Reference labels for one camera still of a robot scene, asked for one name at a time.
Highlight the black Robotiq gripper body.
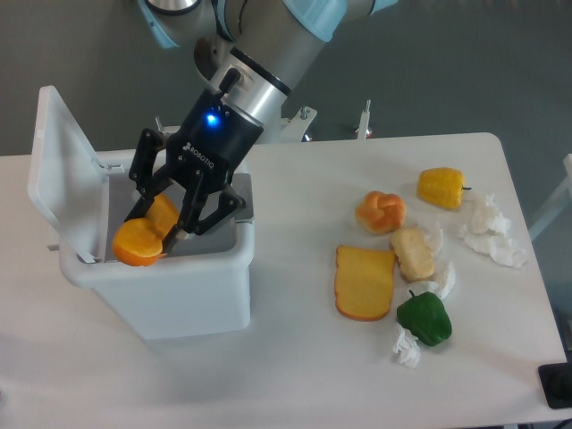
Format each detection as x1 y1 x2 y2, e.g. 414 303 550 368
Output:
165 89 263 192

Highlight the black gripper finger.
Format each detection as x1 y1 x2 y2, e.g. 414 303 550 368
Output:
124 129 183 222
162 172 245 253

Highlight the long orange bread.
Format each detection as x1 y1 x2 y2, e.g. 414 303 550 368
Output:
112 194 179 266

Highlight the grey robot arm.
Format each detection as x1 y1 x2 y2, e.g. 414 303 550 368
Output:
129 1 388 252

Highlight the white trash can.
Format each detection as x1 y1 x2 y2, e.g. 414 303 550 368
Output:
28 86 255 340

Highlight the round knotted bread roll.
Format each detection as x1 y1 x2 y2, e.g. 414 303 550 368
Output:
354 190 407 235

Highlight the pale yellow bread piece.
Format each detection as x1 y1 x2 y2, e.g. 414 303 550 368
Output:
391 227 435 282

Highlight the crumpled tissue under bread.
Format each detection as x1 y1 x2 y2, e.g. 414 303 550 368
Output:
408 223 457 299

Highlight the orange toast slice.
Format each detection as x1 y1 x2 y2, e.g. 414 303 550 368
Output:
334 245 396 322

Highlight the yellow bell pepper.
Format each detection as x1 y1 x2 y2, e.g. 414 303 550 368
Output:
416 167 471 209

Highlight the small crumpled white tissue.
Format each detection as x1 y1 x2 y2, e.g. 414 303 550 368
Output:
393 324 421 369

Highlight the green bell pepper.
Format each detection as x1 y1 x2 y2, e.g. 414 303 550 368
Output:
397 290 452 347

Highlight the large crumpled white tissue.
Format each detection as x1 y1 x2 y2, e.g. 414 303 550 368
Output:
458 194 527 269

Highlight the black device at edge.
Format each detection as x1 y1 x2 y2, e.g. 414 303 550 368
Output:
538 362 571 409

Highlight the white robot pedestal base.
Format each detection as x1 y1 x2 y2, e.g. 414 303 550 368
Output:
194 35 373 144

